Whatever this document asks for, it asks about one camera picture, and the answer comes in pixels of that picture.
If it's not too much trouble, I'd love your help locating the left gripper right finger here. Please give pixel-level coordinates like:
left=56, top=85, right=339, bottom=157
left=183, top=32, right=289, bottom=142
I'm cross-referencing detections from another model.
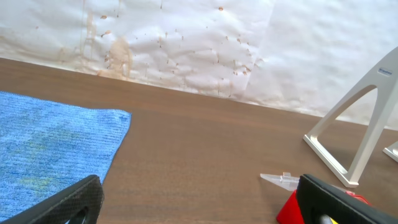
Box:
left=295, top=173, right=398, bottom=224

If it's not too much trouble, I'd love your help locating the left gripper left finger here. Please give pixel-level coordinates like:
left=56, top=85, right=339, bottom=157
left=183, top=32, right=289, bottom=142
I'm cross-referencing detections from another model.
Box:
left=0, top=174, right=105, bottom=224

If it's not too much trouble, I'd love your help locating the red and yellow tip box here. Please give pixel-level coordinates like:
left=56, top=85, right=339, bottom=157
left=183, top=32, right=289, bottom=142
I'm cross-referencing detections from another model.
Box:
left=259, top=172, right=373, bottom=224

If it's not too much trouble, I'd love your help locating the blue cloth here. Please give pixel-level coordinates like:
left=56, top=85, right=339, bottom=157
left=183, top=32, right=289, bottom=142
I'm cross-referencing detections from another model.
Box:
left=0, top=90, right=132, bottom=222

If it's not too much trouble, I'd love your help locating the white and blue stand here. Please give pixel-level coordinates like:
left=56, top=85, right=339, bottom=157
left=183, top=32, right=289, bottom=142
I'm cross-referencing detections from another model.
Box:
left=303, top=46, right=398, bottom=189

